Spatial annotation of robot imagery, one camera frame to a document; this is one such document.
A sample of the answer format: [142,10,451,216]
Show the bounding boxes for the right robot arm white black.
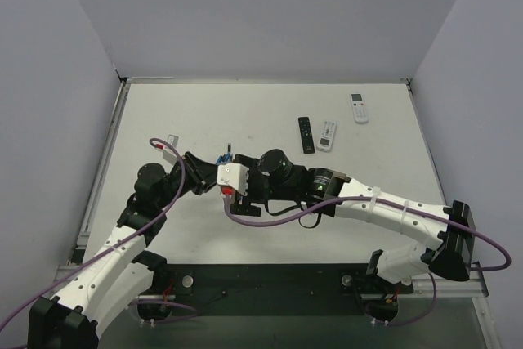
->
[217,149,474,284]

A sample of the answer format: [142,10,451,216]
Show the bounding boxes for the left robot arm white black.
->
[27,153,217,348]

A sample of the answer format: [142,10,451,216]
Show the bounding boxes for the black remote control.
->
[297,117,315,154]

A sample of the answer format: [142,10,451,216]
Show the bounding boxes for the small white remote control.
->
[317,121,337,152]

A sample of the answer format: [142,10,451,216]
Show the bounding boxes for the white remote with display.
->
[350,92,369,124]

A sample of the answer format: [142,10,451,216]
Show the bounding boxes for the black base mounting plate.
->
[137,263,413,322]

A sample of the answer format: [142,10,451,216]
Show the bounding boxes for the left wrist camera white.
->
[154,134,179,165]

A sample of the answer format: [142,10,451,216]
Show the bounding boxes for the aluminium frame rail left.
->
[67,78,129,265]

